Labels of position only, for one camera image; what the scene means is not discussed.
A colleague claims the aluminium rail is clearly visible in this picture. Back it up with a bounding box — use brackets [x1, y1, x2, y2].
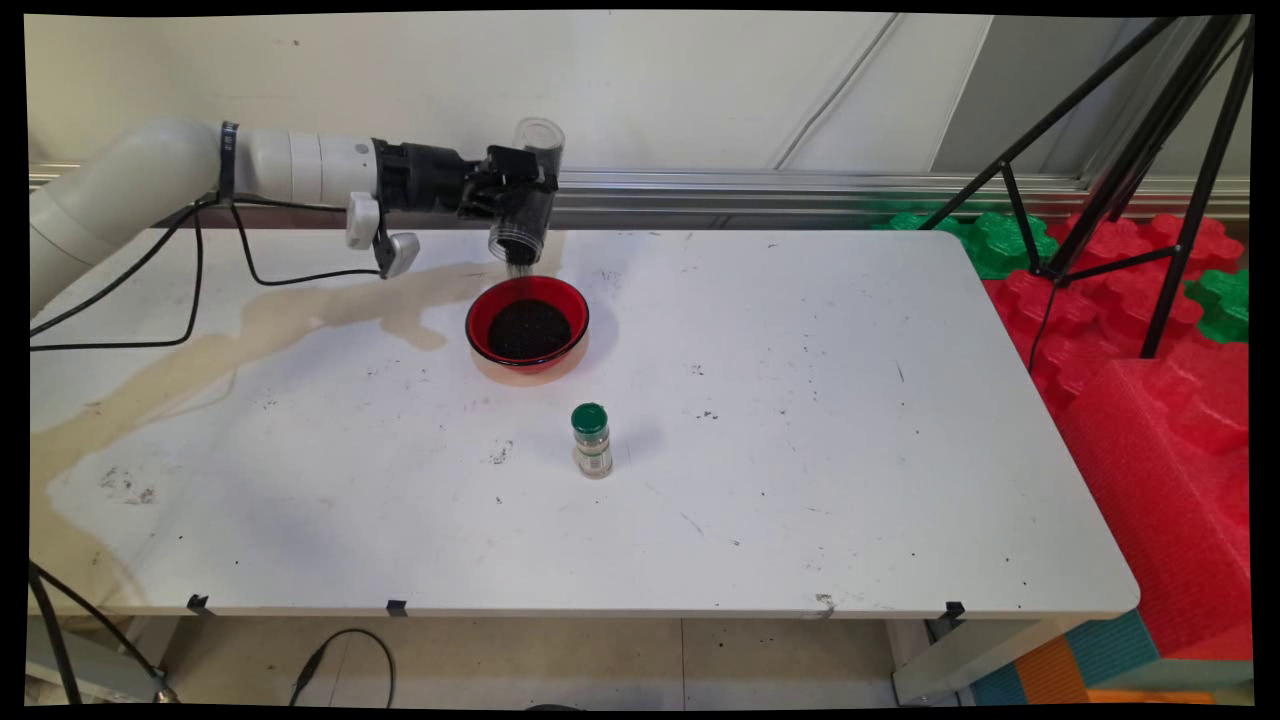
[30, 163, 1251, 229]

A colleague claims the black seeds pile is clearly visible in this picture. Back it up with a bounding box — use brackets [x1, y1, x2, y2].
[487, 300, 573, 363]

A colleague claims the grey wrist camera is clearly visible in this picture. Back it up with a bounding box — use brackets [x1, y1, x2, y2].
[345, 192, 422, 280]

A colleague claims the thin black tripod cable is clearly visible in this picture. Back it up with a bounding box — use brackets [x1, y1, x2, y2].
[1028, 265, 1063, 373]

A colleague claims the teal foam mat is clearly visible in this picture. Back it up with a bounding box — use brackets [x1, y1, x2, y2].
[971, 609, 1162, 707]

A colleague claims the black cable with metal connector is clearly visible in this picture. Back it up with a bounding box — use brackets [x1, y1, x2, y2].
[28, 560, 182, 704]

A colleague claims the green foam block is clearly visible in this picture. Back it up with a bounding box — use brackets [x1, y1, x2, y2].
[1184, 267, 1252, 345]
[963, 211, 1060, 282]
[873, 209, 967, 237]

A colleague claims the spice bottle with green cap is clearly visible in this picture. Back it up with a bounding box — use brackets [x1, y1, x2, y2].
[571, 402, 614, 480]

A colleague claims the red foam tile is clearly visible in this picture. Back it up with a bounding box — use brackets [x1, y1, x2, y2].
[984, 267, 1201, 421]
[1050, 212, 1247, 293]

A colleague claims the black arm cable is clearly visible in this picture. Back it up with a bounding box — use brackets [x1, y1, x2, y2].
[30, 200, 207, 353]
[227, 200, 391, 289]

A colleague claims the grey table leg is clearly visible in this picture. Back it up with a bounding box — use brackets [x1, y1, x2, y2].
[889, 615, 1087, 707]

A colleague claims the orange foam mat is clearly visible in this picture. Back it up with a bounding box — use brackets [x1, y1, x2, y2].
[1085, 687, 1217, 707]
[1014, 634, 1092, 707]

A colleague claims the white wall cable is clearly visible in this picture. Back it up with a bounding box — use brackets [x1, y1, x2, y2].
[772, 14, 901, 171]

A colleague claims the black strap on arm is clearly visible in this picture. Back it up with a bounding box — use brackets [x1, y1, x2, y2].
[217, 121, 242, 202]

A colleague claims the black cable under table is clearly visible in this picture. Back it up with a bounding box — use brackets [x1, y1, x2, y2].
[28, 570, 83, 706]

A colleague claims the black tripod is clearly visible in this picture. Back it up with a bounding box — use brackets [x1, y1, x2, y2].
[918, 15, 1256, 361]

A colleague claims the red bowl with black rim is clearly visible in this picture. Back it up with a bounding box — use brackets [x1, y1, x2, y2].
[465, 275, 591, 376]

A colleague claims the black floor cable with plug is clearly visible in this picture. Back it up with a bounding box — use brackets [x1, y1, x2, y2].
[289, 628, 397, 708]

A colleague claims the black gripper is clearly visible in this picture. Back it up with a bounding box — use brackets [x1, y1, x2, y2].
[371, 140, 559, 222]

